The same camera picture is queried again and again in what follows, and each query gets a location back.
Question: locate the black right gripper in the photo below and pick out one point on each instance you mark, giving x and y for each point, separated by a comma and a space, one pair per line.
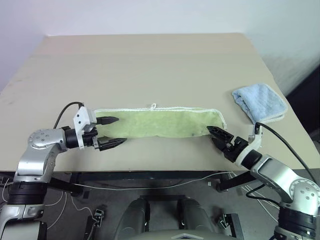
233, 148

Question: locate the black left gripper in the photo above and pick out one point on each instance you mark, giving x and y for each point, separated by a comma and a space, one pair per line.
90, 140

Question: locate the green terry towel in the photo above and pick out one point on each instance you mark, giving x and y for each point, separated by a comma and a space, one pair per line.
162, 122

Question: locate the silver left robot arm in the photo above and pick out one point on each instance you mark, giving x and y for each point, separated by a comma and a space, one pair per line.
37, 140

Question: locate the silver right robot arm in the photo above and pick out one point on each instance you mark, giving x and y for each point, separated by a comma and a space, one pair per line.
277, 175

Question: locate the folded blue terry towel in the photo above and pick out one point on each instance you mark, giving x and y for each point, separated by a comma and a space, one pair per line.
262, 100

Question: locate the grey rounded robot leg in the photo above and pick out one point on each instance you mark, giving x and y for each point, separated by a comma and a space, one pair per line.
132, 215
195, 212

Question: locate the black metal stand foot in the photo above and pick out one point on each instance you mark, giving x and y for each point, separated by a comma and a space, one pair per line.
98, 214
230, 225

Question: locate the grey robot torso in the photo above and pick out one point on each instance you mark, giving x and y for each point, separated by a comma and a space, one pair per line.
185, 236

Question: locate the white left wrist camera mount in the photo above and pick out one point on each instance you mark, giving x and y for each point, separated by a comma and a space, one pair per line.
81, 120

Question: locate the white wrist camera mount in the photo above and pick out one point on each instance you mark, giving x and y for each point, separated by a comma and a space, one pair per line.
250, 148
81, 120

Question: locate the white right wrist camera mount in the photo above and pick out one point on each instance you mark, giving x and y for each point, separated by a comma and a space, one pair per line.
250, 148

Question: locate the black table frame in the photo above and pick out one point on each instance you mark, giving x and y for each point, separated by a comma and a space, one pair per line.
150, 176

